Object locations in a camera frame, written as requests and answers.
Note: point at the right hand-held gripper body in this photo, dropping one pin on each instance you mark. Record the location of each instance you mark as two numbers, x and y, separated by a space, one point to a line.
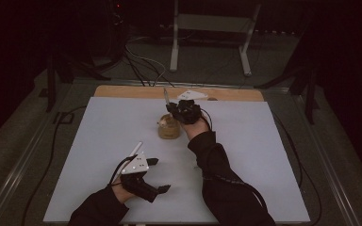
188 111

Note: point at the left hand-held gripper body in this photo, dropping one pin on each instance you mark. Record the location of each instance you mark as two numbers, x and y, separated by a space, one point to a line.
136 185

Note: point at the grey pen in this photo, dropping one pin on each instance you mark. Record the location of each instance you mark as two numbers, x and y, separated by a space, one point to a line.
166 97

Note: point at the round wooden pen holder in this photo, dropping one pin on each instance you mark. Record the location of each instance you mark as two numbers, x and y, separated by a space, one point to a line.
169 132

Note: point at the white pen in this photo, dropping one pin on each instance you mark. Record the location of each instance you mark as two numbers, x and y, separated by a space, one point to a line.
136 148

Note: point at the person's left hand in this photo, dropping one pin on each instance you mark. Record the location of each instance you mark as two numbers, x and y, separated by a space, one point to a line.
121 194

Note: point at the person's right hand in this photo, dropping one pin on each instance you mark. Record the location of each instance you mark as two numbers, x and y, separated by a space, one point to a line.
194 130

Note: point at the small pale eraser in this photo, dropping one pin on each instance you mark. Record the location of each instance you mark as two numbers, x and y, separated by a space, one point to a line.
162 123

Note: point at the white metal stand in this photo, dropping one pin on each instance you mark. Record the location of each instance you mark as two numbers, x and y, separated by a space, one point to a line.
174 47

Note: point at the pale table mat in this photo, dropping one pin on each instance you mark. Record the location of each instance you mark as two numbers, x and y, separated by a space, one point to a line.
248 141

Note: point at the dark equipment rack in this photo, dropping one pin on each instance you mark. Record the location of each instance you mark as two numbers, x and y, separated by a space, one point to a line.
113 25

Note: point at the black stand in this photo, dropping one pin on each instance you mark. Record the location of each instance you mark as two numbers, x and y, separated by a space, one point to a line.
310 100
51 91

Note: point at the metal floor rail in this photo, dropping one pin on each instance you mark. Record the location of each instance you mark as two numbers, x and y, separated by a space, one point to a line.
15 175
330 166
220 85

